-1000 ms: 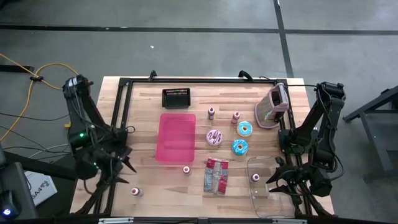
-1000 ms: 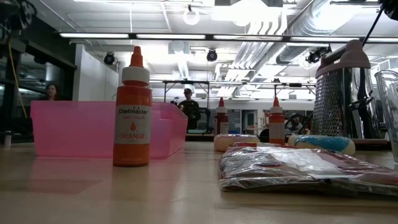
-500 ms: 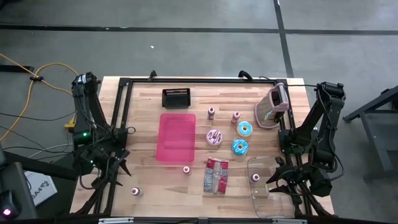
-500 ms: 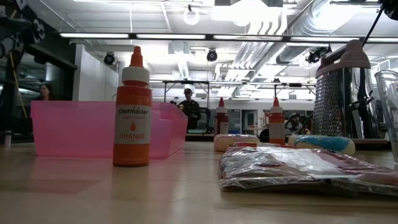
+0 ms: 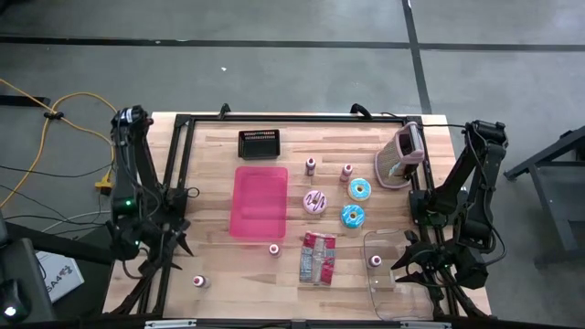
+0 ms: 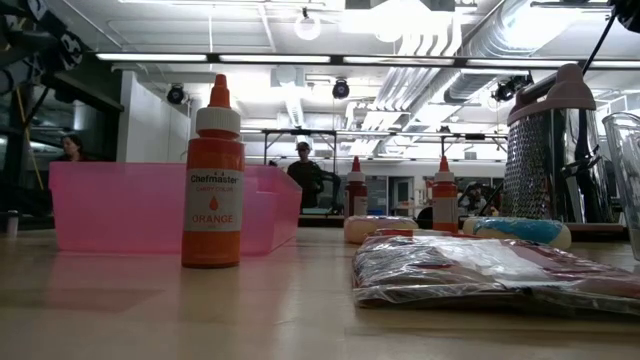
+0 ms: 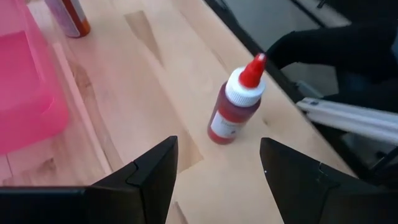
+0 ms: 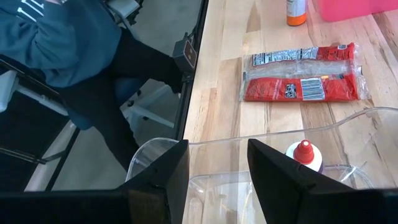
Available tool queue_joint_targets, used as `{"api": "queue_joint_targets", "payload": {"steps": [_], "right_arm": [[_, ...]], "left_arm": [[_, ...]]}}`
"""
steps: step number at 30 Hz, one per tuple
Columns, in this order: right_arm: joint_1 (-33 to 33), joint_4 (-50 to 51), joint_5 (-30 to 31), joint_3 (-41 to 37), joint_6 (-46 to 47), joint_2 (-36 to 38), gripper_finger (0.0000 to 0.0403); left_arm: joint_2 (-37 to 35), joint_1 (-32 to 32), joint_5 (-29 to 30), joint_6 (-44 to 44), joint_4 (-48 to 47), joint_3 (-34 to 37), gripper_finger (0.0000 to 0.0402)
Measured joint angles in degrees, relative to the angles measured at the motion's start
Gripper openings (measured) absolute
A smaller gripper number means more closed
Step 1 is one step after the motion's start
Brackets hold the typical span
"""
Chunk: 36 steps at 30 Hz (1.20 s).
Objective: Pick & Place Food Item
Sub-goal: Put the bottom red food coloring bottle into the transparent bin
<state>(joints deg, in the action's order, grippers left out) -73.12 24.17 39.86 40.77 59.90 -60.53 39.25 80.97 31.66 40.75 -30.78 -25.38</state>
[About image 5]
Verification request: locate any silver metal bracket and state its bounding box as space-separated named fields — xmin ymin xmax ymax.
xmin=144 ymin=318 xmax=197 ymax=329
xmin=399 ymin=321 xmax=452 ymax=329

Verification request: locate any white printed cardboard box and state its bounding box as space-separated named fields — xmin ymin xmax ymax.
xmin=36 ymin=249 xmax=86 ymax=303

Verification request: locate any black side desk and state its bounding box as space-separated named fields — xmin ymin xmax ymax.
xmin=0 ymin=207 xmax=118 ymax=329

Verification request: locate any white floor cable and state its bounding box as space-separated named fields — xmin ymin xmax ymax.
xmin=40 ymin=208 xmax=113 ymax=233

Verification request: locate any blue frosted donut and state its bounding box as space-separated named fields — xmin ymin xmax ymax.
xmin=346 ymin=177 xmax=373 ymax=203
xmin=339 ymin=203 xmax=367 ymax=230

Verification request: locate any pink translucent plastic bin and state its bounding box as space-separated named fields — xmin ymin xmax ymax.
xmin=228 ymin=165 xmax=290 ymax=241

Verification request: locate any metal box grater pink handle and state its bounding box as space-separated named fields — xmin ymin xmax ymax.
xmin=373 ymin=121 xmax=426 ymax=190

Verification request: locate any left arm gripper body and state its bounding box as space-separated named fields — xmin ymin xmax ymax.
xmin=109 ymin=218 xmax=182 ymax=275

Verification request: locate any yellow power plug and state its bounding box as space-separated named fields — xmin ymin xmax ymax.
xmin=94 ymin=169 xmax=115 ymax=196

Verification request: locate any yellow floor cable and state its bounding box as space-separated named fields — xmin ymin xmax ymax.
xmin=0 ymin=77 xmax=120 ymax=209

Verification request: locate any clear plastic container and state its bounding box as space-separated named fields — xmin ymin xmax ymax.
xmin=363 ymin=228 xmax=435 ymax=322

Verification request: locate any black aluminium table frame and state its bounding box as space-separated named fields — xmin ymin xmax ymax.
xmin=102 ymin=102 xmax=493 ymax=321

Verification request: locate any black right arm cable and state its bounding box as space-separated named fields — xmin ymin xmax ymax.
xmin=379 ymin=111 xmax=470 ymax=129

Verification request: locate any red snack packet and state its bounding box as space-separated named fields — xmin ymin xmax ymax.
xmin=298 ymin=230 xmax=338 ymax=288

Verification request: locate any pink frosted donut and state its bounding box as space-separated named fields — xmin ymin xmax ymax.
xmin=302 ymin=189 xmax=328 ymax=216

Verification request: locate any black mesh basket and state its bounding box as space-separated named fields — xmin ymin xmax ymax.
xmin=237 ymin=128 xmax=282 ymax=161

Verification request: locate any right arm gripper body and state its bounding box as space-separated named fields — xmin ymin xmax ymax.
xmin=404 ymin=229 xmax=488 ymax=292

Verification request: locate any black computer mouse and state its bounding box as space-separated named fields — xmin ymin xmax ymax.
xmin=0 ymin=278 xmax=33 ymax=324

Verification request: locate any black metal side table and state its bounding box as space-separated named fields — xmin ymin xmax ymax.
xmin=502 ymin=123 xmax=585 ymax=271

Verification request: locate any black stand foot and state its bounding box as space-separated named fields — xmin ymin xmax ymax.
xmin=0 ymin=94 xmax=51 ymax=108

